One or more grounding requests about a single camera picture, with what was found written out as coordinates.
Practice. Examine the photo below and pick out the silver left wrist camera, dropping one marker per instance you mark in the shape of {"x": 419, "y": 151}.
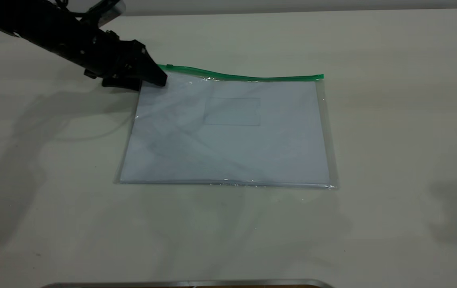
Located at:
{"x": 110, "y": 8}

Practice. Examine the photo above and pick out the clear zip bag green edge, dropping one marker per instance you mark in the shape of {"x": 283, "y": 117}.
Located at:
{"x": 228, "y": 152}

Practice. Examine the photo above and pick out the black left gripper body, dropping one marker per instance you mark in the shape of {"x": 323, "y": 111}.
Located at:
{"x": 112, "y": 56}

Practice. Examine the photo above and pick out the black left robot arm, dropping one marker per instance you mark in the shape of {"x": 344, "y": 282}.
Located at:
{"x": 32, "y": 24}

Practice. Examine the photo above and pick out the grey metal bar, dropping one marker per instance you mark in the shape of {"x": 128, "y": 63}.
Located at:
{"x": 192, "y": 283}

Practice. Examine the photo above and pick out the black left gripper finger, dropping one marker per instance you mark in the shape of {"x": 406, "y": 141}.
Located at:
{"x": 122, "y": 83}
{"x": 148, "y": 68}

